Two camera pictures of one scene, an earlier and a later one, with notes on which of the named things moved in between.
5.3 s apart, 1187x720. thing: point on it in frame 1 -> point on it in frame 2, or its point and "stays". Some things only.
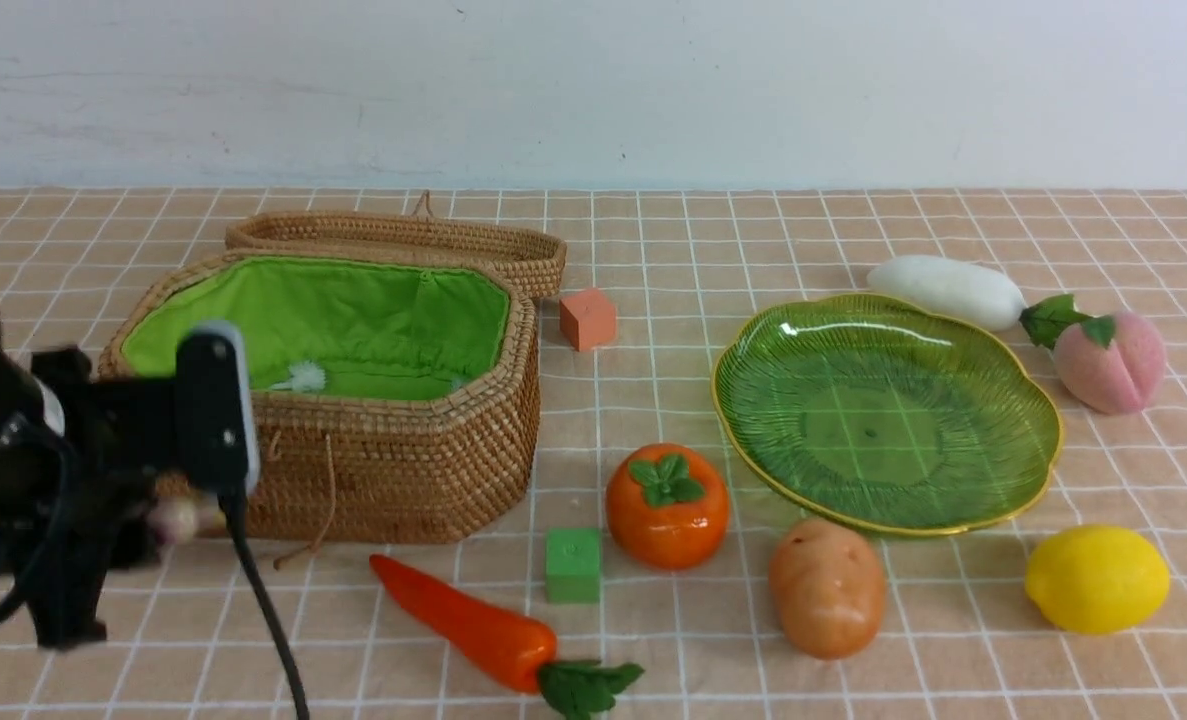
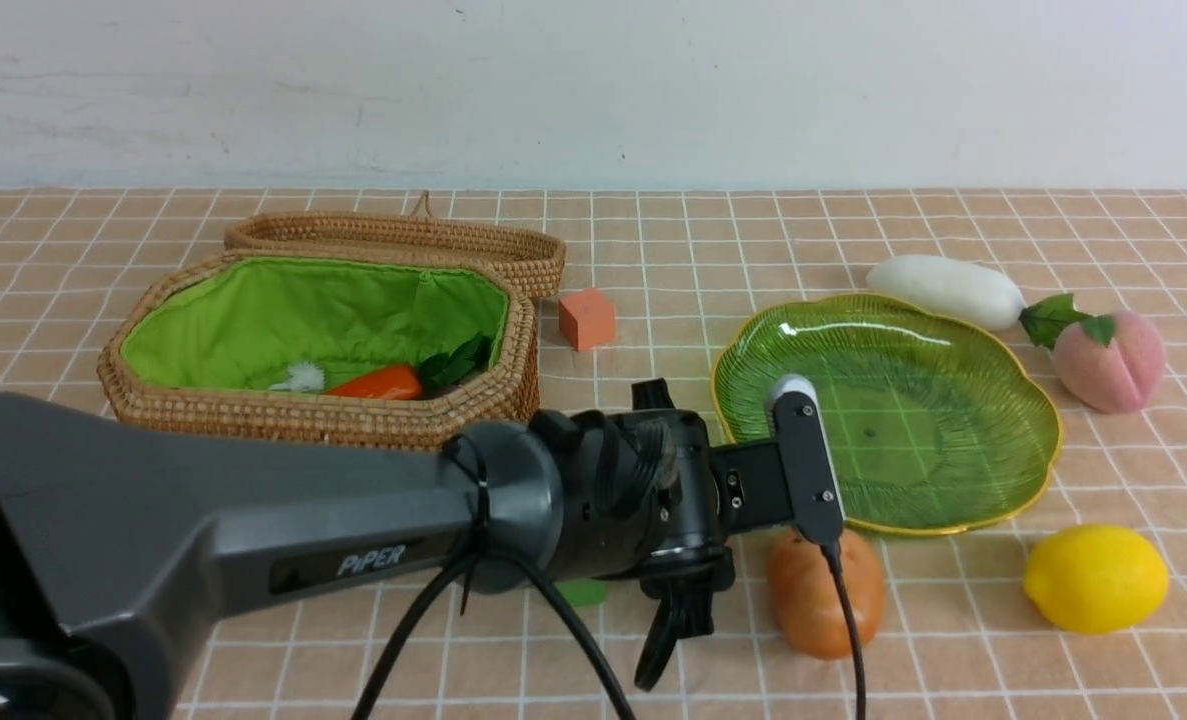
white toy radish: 971,296 stays
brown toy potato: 829,583 stays
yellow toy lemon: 1097,579 stays
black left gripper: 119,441 -> 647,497
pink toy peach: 1122,378 stays
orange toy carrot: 520,653 -> 392,383
